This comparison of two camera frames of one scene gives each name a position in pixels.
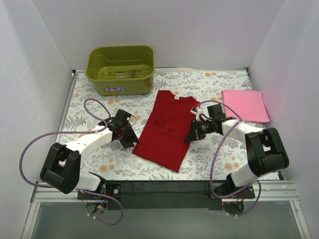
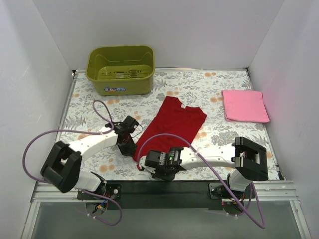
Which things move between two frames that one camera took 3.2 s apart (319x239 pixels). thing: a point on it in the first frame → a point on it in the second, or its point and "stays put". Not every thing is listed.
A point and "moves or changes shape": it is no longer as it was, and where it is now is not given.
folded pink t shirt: [249, 105] stays put
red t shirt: [162, 139] moves or changes shape
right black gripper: [194, 130] → [151, 162]
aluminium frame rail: [45, 192] stays put
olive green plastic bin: [121, 70] stays put
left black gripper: [126, 137] → [127, 148]
